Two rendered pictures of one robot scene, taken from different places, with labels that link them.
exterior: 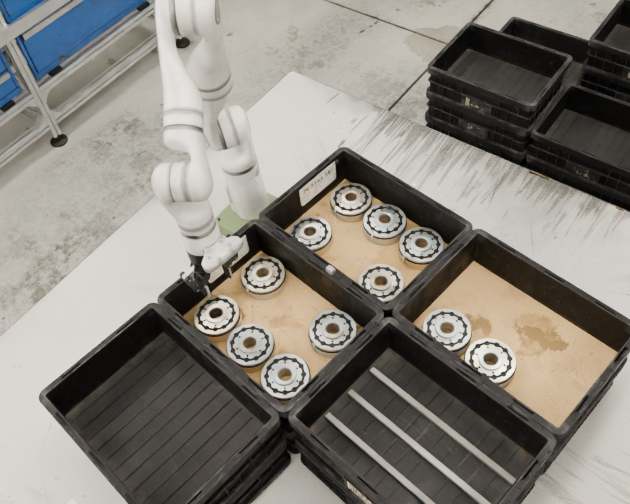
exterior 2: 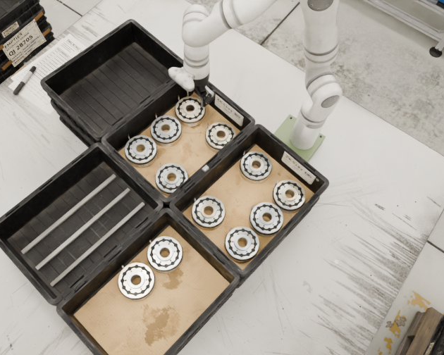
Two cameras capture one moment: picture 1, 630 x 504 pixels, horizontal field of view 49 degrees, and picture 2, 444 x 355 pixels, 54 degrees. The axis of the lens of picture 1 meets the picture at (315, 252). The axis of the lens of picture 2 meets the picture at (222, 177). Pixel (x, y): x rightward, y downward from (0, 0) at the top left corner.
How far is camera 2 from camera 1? 98 cm
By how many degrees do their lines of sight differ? 38
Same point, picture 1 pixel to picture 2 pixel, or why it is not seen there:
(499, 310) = (184, 297)
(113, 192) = (391, 92)
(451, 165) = (359, 295)
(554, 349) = (146, 333)
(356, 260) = (235, 198)
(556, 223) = not seen: outside the picture
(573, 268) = not seen: outside the picture
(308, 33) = not seen: outside the picture
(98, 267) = (257, 55)
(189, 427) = (118, 102)
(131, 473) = (95, 76)
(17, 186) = (390, 35)
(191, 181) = (186, 25)
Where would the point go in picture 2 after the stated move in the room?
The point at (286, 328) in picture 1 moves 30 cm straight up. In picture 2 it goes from (181, 153) to (178, 101)
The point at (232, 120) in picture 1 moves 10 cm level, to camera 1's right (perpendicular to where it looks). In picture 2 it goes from (321, 86) to (329, 115)
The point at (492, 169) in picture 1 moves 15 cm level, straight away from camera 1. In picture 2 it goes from (356, 331) to (404, 345)
